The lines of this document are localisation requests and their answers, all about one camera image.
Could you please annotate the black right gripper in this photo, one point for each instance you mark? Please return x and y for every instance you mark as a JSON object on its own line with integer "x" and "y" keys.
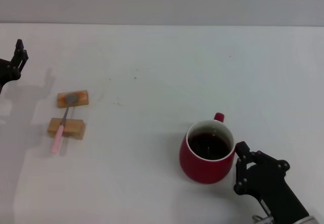
{"x": 276, "y": 191}

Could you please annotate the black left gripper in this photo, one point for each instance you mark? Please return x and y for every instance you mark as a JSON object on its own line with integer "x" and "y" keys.
{"x": 7, "y": 70}

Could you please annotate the red ceramic cup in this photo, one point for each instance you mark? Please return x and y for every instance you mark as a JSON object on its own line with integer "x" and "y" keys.
{"x": 202, "y": 172}

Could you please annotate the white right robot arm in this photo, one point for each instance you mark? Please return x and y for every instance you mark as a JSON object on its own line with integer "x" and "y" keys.
{"x": 308, "y": 220}

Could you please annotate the dark coffee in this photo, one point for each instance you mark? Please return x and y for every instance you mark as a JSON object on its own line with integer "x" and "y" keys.
{"x": 210, "y": 145}

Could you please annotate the orange stained wooden block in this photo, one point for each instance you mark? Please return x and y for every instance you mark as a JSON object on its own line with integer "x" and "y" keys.
{"x": 82, "y": 98}

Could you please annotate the plain notched wooden block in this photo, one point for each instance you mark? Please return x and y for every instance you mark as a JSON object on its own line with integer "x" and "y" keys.
{"x": 74, "y": 129}

